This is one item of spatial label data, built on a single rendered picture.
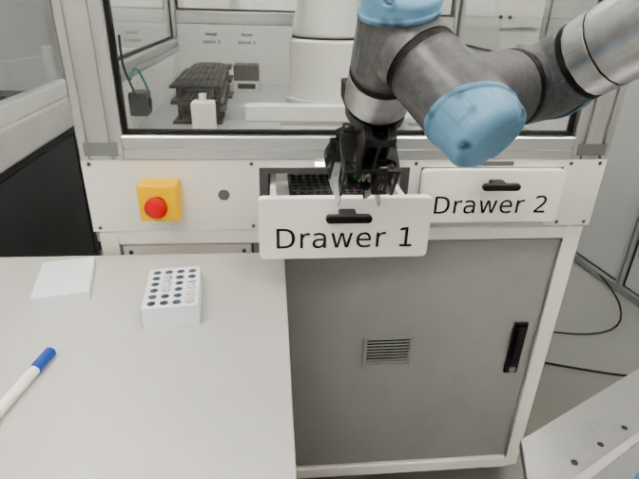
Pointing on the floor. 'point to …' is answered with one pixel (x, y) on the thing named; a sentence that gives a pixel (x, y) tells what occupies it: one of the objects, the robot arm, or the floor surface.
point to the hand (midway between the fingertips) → (352, 188)
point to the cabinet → (409, 343)
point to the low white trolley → (149, 375)
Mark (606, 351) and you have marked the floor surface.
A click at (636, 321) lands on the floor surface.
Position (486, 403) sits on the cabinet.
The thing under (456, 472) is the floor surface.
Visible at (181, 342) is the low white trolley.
